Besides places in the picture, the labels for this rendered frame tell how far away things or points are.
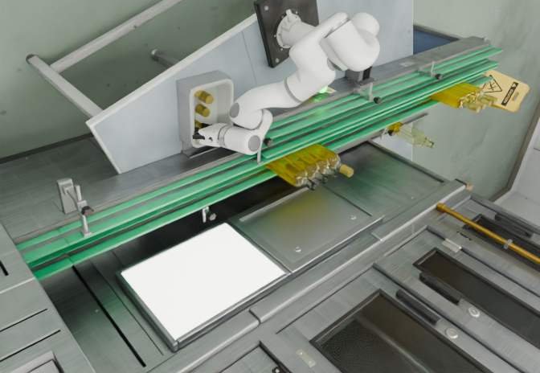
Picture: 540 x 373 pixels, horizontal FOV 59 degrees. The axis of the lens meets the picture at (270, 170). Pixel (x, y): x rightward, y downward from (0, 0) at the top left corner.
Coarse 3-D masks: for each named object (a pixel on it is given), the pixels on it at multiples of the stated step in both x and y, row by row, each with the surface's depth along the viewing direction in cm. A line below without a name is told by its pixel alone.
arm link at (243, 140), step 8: (264, 112) 146; (264, 120) 146; (232, 128) 150; (240, 128) 149; (256, 128) 146; (264, 128) 147; (224, 136) 150; (232, 136) 147; (240, 136) 145; (248, 136) 144; (256, 136) 145; (232, 144) 147; (240, 144) 144; (248, 144) 144; (256, 144) 146; (240, 152) 148; (248, 152) 145; (256, 152) 147
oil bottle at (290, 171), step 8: (280, 160) 180; (288, 160) 180; (272, 168) 182; (280, 168) 178; (288, 168) 175; (296, 168) 175; (280, 176) 179; (288, 176) 176; (296, 176) 173; (304, 176) 173; (296, 184) 174
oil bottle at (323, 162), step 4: (304, 148) 188; (308, 148) 188; (300, 152) 185; (304, 152) 185; (308, 152) 185; (312, 152) 185; (308, 156) 183; (312, 156) 183; (316, 156) 183; (320, 156) 183; (312, 160) 181; (316, 160) 180; (320, 160) 181; (324, 160) 181; (328, 160) 182; (320, 164) 179; (324, 164) 179; (328, 164) 180; (320, 168) 179; (324, 168) 179; (324, 172) 180
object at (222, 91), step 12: (204, 84) 157; (216, 84) 160; (228, 84) 165; (192, 96) 155; (216, 96) 171; (228, 96) 167; (192, 108) 157; (216, 108) 174; (228, 108) 169; (192, 120) 159; (204, 120) 172; (216, 120) 176; (228, 120) 172; (192, 132) 162; (192, 144) 165
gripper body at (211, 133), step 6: (210, 126) 160; (216, 126) 158; (222, 126) 157; (198, 132) 157; (204, 132) 155; (210, 132) 154; (216, 132) 153; (210, 138) 155; (216, 138) 152; (204, 144) 157; (210, 144) 155; (216, 144) 153
